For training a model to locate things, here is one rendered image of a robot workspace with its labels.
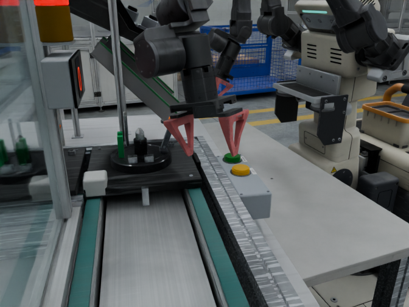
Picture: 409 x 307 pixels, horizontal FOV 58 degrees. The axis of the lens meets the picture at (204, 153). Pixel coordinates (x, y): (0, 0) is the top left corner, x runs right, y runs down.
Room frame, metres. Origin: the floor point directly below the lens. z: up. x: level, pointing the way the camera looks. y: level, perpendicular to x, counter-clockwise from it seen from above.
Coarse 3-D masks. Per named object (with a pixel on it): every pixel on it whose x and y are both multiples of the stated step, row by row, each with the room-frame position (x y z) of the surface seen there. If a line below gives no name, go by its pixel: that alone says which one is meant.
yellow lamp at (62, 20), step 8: (40, 8) 0.56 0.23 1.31; (48, 8) 0.56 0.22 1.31; (56, 8) 0.56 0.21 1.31; (64, 8) 0.57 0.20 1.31; (40, 16) 0.56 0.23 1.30; (48, 16) 0.56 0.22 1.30; (56, 16) 0.56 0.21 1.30; (64, 16) 0.57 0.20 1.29; (40, 24) 0.56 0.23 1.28; (48, 24) 0.56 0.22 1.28; (56, 24) 0.56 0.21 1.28; (64, 24) 0.57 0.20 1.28; (40, 32) 0.56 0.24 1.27; (48, 32) 0.56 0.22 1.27; (56, 32) 0.56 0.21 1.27; (64, 32) 0.57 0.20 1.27; (72, 32) 0.59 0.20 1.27; (40, 40) 0.56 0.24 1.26; (48, 40) 0.56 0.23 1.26; (56, 40) 0.56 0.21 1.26; (64, 40) 0.57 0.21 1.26; (72, 40) 0.59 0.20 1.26
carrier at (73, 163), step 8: (64, 152) 0.85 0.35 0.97; (80, 152) 0.85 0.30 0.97; (72, 160) 0.80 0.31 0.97; (80, 160) 0.80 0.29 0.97; (72, 168) 0.75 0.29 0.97; (80, 168) 0.75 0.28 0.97; (72, 176) 0.71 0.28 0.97; (80, 176) 0.74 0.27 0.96; (72, 184) 0.68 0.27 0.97; (72, 192) 0.65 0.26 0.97
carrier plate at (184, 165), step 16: (176, 144) 0.90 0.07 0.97; (96, 160) 0.80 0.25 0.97; (176, 160) 0.80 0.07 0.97; (192, 160) 0.80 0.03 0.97; (112, 176) 0.71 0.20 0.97; (128, 176) 0.71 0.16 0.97; (144, 176) 0.71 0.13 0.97; (160, 176) 0.71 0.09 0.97; (176, 176) 0.71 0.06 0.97; (192, 176) 0.71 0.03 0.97; (112, 192) 0.66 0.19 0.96; (128, 192) 0.67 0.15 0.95
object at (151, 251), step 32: (160, 192) 0.74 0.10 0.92; (192, 192) 0.68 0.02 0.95; (64, 224) 0.56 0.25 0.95; (96, 224) 0.56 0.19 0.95; (128, 224) 0.61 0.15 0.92; (160, 224) 0.61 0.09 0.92; (192, 224) 0.64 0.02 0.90; (64, 256) 0.46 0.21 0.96; (96, 256) 0.49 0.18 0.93; (128, 256) 0.51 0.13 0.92; (160, 256) 0.51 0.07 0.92; (192, 256) 0.51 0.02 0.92; (224, 256) 0.47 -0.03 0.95; (64, 288) 0.39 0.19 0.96; (96, 288) 0.45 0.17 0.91; (128, 288) 0.44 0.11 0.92; (160, 288) 0.44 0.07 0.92; (192, 288) 0.44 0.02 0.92; (224, 288) 0.41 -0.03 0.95
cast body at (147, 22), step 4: (144, 16) 1.22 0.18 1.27; (148, 16) 1.25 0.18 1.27; (152, 16) 1.22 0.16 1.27; (144, 20) 1.22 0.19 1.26; (148, 20) 1.22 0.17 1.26; (152, 20) 1.22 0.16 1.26; (156, 20) 1.23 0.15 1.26; (140, 24) 1.22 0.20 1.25; (144, 24) 1.22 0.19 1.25; (148, 24) 1.22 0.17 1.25; (152, 24) 1.21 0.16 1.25; (156, 24) 1.22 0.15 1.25; (144, 28) 1.22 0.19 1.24
